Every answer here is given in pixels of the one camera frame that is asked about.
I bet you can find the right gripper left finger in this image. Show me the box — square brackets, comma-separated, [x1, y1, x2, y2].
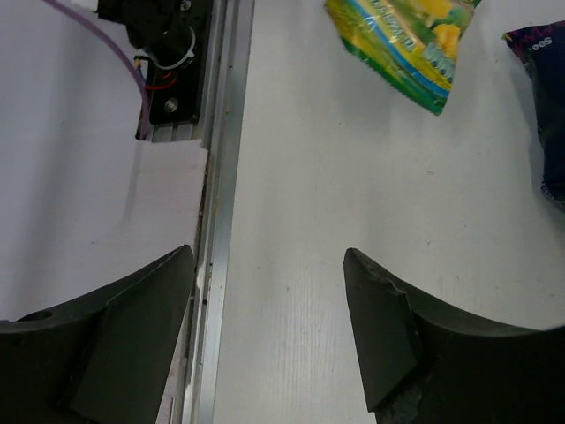
[1, 245, 194, 423]

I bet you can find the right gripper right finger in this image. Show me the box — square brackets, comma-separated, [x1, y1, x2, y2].
[343, 248, 564, 423]

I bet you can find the green yellow candy bag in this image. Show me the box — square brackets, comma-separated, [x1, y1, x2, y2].
[325, 0, 480, 116]

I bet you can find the dark purple snack bag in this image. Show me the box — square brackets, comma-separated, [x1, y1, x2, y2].
[502, 20, 564, 207]

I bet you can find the aluminium table rail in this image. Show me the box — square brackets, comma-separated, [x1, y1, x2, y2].
[171, 1, 255, 423]

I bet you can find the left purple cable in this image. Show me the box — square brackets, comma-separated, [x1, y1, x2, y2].
[41, 0, 154, 141]

